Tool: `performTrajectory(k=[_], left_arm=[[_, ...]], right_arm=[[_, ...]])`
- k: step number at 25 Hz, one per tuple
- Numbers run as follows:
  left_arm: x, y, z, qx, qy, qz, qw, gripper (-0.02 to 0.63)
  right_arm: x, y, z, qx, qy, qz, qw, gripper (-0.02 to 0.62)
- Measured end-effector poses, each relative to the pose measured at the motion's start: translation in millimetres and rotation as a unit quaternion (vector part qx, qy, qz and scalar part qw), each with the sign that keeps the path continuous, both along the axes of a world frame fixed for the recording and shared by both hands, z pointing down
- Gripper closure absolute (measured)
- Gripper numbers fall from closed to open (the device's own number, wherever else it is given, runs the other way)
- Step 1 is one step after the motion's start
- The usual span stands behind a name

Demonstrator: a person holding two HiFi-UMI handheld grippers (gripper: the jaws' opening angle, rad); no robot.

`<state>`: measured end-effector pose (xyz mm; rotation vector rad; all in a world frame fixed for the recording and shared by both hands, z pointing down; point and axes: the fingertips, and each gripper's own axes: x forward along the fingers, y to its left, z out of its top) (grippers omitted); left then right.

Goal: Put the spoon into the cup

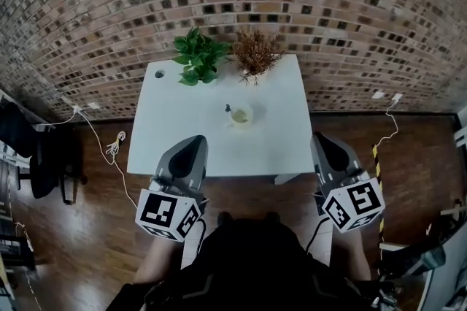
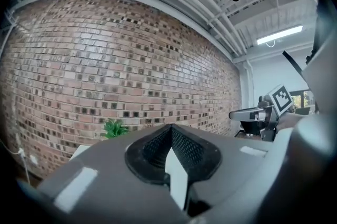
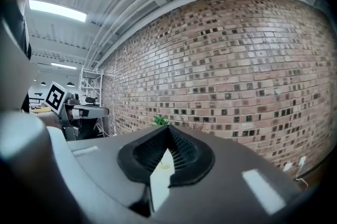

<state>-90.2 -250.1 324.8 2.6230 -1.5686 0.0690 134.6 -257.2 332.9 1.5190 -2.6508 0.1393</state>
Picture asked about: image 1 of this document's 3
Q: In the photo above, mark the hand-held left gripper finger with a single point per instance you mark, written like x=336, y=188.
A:
x=168, y=163
x=198, y=167

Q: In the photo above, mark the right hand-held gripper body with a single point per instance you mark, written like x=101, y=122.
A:
x=352, y=205

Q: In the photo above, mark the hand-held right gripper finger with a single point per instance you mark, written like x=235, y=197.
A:
x=344, y=160
x=321, y=161

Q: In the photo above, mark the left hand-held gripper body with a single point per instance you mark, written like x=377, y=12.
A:
x=160, y=209

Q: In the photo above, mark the clear glass cup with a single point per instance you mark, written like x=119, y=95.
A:
x=242, y=118

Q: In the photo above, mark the person's right forearm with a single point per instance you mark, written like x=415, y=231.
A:
x=352, y=255

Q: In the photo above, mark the person's left forearm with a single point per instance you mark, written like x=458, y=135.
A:
x=155, y=262

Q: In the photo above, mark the yellow black floor tape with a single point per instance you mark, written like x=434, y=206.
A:
x=377, y=167

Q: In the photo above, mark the person's black shoe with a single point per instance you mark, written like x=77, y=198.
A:
x=225, y=219
x=272, y=218

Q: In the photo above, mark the grey equipment stand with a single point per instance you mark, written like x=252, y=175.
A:
x=430, y=265

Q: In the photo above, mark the green potted plant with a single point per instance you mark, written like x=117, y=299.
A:
x=198, y=54

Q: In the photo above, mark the person's black clothing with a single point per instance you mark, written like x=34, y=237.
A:
x=255, y=273

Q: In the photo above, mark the brown dried potted plant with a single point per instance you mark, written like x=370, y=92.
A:
x=257, y=54

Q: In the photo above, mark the black office chair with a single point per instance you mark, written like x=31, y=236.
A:
x=40, y=160

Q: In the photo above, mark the white shelf rack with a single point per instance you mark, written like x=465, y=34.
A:
x=7, y=171

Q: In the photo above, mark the white wall socket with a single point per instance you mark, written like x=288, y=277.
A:
x=77, y=109
x=93, y=105
x=378, y=95
x=396, y=97

